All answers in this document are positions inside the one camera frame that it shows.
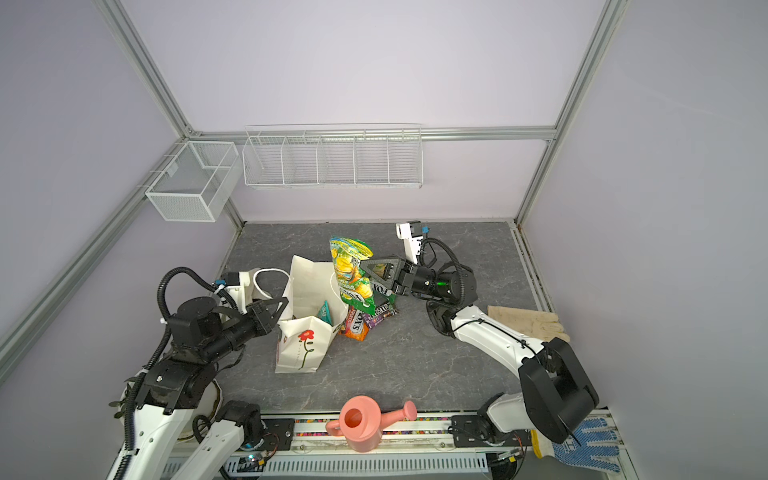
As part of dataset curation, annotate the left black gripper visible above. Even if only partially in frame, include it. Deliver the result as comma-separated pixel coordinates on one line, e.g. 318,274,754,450
203,296,288,362

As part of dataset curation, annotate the brown M&M's packet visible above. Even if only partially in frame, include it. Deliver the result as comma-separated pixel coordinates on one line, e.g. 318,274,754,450
363,303,399,329

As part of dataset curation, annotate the green Fox's spring tea bag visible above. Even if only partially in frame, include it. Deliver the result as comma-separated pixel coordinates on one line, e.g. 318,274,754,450
329,237,396,317

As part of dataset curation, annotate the white paper gift bag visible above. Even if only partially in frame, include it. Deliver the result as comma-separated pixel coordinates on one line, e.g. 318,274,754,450
254,255,348,374

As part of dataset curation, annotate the teal snack pack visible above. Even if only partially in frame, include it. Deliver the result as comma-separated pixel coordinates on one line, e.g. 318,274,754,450
317,301,334,327

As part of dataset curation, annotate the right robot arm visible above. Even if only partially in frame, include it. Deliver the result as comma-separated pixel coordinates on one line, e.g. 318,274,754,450
360,238,599,444

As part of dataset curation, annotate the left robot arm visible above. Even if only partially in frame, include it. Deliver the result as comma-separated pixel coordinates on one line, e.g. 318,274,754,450
108,266,289,479

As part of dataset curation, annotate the small potted plant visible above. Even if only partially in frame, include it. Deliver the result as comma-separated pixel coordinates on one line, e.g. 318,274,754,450
108,382,135,421

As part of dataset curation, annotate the beige work glove right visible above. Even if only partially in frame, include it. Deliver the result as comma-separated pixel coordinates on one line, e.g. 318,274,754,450
488,306,571,342

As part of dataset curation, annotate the pink watering can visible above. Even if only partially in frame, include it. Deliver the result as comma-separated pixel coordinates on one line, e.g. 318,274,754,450
325,395,418,453

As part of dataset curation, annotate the white mesh box basket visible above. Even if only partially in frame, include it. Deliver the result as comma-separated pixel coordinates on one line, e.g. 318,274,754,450
146,141,243,223

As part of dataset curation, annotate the white blue dotted glove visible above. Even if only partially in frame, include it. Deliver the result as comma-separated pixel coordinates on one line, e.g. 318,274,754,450
531,417,621,474

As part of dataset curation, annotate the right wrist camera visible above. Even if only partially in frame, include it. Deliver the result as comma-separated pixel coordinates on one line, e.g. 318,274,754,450
396,221,429,264

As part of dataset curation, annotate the white wire shelf basket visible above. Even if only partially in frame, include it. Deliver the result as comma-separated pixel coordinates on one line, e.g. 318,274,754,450
242,123,424,189

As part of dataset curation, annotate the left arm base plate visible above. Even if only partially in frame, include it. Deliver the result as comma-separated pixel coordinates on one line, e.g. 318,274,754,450
257,417,296,452

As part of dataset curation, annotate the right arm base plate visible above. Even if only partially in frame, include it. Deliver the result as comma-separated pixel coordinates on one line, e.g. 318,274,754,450
448,414,532,448

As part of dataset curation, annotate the white vented rail cover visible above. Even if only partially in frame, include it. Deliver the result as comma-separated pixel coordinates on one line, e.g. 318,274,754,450
224,452,491,479

